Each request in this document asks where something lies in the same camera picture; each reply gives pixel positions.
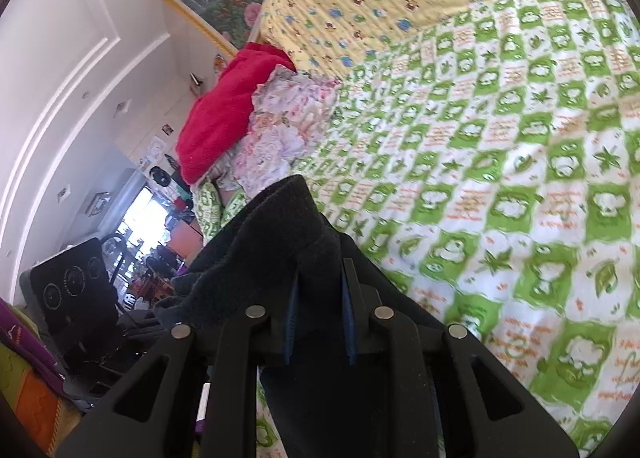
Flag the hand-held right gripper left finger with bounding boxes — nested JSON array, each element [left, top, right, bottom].
[[55, 265, 302, 458]]

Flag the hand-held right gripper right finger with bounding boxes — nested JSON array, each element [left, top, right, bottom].
[[341, 257, 581, 458]]

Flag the black pants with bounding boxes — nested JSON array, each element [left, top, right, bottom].
[[154, 175, 447, 458]]

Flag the purple cloth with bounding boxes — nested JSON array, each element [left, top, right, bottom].
[[0, 297, 67, 389]]

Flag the bright window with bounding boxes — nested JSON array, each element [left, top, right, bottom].
[[119, 185, 172, 241]]

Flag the orange and green cloth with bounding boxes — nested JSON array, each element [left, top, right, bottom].
[[0, 338, 83, 456]]

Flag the orange cabinet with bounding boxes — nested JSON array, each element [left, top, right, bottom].
[[169, 224, 204, 260]]

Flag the floral ruffled cloth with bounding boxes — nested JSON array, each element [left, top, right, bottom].
[[210, 65, 342, 195]]

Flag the green checkered bed sheet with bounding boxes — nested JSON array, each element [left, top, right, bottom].
[[192, 0, 640, 458]]

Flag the red cloth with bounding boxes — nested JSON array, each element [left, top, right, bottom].
[[177, 42, 299, 185]]

